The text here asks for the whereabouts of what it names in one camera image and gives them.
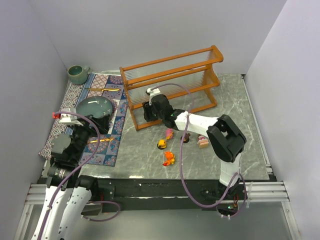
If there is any pink bear sunflower toy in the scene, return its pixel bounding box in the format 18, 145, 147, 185
165, 128, 174, 140

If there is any yellow-haired figurine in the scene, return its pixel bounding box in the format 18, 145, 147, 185
157, 139, 167, 150

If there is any brown-haired figurine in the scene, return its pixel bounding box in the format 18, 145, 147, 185
180, 133, 191, 143

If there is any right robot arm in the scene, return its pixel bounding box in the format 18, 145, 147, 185
142, 94, 247, 187

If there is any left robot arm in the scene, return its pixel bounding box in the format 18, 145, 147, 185
32, 111, 110, 240

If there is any orange wooden three-tier shelf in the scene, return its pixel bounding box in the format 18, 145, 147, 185
119, 45, 224, 131

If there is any teal ceramic plate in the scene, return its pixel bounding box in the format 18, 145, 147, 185
76, 96, 114, 119

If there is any gold fork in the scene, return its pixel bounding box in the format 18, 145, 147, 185
87, 137, 114, 144

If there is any patterned blue placemat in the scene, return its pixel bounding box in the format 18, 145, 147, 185
38, 72, 129, 167

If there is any gold knife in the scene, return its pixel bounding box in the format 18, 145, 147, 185
85, 88, 121, 92

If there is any green ceramic mug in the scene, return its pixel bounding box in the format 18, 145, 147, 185
67, 65, 90, 85

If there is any orange dragon toy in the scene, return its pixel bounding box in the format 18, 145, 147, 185
162, 151, 175, 167

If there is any strawberry cake slice toy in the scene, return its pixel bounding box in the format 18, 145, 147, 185
197, 134, 209, 149

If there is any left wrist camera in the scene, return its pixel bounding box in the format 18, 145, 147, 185
52, 107, 83, 126

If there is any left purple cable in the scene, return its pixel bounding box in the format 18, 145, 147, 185
37, 111, 122, 240

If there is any purple cable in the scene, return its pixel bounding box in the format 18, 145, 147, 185
149, 83, 248, 222
37, 111, 122, 240

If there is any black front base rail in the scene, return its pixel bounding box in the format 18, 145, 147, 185
37, 176, 253, 213

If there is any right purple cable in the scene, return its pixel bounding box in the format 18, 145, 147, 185
149, 83, 248, 222

